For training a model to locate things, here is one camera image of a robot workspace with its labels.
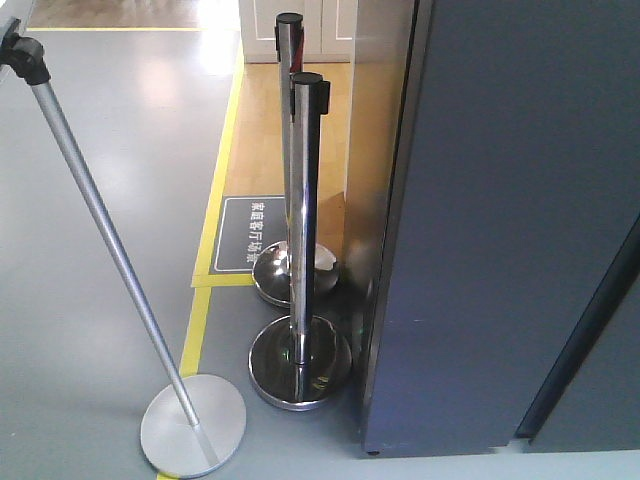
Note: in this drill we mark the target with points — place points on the chrome stanchion far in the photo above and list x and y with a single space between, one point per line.
271 271

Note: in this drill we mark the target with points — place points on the dark grey fridge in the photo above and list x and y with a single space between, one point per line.
492 225

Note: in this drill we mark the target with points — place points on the chrome stanchion near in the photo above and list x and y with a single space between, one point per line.
297 362

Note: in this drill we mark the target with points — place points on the chrome stanchion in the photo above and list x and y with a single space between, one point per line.
297 362
271 271

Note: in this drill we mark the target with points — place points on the silver sign stand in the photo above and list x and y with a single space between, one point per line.
194 425

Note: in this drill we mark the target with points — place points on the grey floor sign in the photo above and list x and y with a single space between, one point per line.
247 225

